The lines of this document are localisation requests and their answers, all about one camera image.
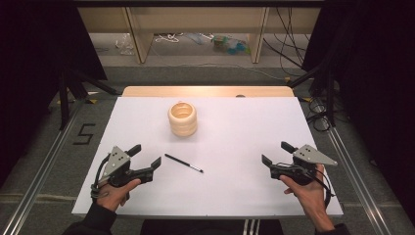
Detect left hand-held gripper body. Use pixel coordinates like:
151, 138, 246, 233
97, 145, 154, 189

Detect black curtain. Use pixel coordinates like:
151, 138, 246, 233
300, 0, 415, 227
0, 0, 109, 185

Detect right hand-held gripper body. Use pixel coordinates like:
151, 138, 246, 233
270, 144, 339, 186

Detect black pen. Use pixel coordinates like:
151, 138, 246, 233
163, 153, 205, 174

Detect left hand-held gripper cable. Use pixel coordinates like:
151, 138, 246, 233
90, 153, 112, 201

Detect right hand-held gripper cable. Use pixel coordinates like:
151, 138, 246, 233
277, 162, 337, 210

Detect white cord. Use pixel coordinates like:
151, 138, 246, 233
154, 32, 184, 44

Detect aluminium floor rail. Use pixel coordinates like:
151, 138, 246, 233
325, 125, 396, 235
0, 97, 83, 235

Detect black metal stand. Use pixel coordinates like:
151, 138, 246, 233
58, 64, 119, 131
287, 63, 338, 128

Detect colourful plastic toys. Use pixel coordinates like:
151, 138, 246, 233
210, 33, 251, 56

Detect hand-held gripper cable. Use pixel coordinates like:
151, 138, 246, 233
277, 162, 337, 210
90, 153, 112, 201

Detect clear plastic bag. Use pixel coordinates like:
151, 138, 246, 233
115, 32, 136, 56

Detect bundle of black hanging cables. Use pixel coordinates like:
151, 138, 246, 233
262, 7, 311, 71

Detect white table mat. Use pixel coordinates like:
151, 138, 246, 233
71, 96, 345, 219

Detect wooden shelf unit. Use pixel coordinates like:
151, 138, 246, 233
77, 6, 322, 65

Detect person's left hand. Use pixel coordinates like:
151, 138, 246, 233
96, 178, 142, 212

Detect person's right hand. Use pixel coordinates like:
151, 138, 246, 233
279, 164, 328, 216

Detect coiled black floor cable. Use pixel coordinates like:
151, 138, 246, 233
305, 96, 333, 133

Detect ribbed wooden pen holder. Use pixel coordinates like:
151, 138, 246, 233
167, 101, 199, 138

